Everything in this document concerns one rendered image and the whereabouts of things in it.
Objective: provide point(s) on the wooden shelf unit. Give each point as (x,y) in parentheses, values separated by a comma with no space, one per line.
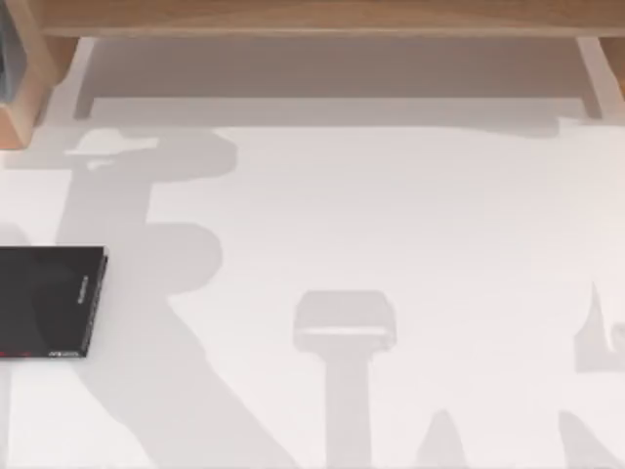
(312,17)

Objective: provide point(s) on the black book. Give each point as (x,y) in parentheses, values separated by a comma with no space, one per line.
(46,303)

